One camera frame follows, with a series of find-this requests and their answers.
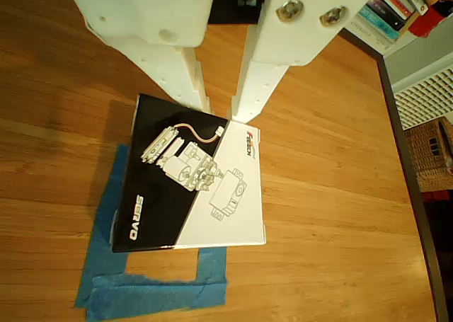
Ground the black and white servo box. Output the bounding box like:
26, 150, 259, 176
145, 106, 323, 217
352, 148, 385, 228
108, 93, 267, 254

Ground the blue tape rectangle target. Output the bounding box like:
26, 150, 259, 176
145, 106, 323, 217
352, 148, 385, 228
74, 143, 229, 322

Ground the plain white book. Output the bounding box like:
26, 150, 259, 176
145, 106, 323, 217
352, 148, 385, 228
345, 17, 394, 51

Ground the teal book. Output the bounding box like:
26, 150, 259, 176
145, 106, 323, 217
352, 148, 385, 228
357, 8, 405, 32

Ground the white radiator grille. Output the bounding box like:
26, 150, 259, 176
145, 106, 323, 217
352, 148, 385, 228
391, 65, 453, 130

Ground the brick model house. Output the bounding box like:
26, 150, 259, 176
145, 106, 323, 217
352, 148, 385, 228
404, 118, 453, 194

